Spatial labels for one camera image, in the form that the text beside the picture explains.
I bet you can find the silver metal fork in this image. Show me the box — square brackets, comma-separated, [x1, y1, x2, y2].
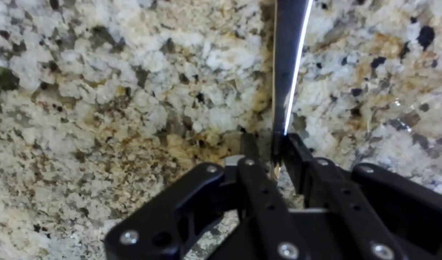
[270, 0, 314, 183]

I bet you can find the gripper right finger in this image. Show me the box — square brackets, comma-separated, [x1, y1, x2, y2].
[282, 133, 442, 260]

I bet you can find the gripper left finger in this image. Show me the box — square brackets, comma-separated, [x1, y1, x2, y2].
[104, 133, 309, 260]

